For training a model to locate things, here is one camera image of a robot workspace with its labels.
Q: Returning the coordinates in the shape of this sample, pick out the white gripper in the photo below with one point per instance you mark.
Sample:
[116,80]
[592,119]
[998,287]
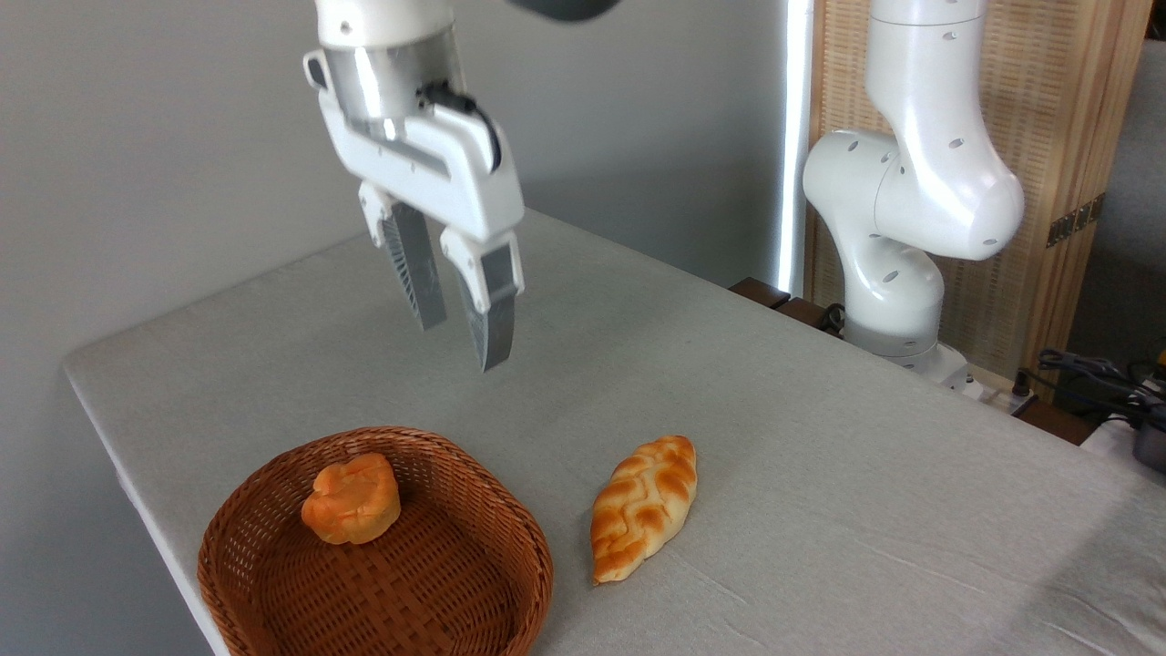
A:
[455,173]

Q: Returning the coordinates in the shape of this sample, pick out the round orange bread roll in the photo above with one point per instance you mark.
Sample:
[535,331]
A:
[351,501]

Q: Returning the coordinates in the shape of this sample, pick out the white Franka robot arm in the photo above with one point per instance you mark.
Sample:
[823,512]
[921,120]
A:
[920,182]

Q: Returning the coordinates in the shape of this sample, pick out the long braided bread loaf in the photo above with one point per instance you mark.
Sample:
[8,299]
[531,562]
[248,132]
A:
[642,506]

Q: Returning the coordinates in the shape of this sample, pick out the brown woven wicker basket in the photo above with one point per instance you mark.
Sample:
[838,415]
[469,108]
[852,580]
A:
[437,583]

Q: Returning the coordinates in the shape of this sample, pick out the white vertical light strip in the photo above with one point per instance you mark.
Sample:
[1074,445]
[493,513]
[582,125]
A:
[791,137]

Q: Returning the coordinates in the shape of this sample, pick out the grey tablecloth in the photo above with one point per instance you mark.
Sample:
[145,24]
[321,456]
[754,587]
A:
[820,510]

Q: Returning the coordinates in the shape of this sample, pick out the metal screen hinge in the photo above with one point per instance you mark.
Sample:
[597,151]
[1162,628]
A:
[1075,219]

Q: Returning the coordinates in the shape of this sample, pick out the dark brown wooden frame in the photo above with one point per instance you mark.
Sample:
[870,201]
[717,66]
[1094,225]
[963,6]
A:
[761,292]

